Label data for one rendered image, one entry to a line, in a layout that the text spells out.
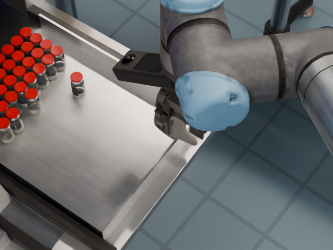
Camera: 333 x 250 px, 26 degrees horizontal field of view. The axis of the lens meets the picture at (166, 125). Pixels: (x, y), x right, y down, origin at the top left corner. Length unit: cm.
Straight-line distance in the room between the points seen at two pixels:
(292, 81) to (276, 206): 132
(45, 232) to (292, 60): 48
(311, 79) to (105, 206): 46
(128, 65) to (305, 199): 118
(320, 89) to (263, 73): 8
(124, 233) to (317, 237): 107
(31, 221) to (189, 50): 43
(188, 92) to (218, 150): 139
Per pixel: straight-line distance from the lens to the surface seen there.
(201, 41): 80
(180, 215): 207
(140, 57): 103
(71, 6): 174
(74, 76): 118
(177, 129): 107
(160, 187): 112
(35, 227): 110
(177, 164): 114
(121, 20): 246
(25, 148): 117
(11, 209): 112
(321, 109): 73
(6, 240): 109
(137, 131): 117
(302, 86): 78
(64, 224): 108
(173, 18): 84
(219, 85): 77
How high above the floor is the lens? 188
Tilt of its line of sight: 58 degrees down
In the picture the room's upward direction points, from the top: straight up
